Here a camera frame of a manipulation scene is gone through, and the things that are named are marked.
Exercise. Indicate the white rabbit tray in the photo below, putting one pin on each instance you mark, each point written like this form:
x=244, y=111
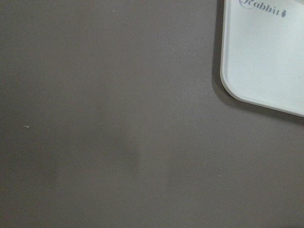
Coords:
x=262, y=55

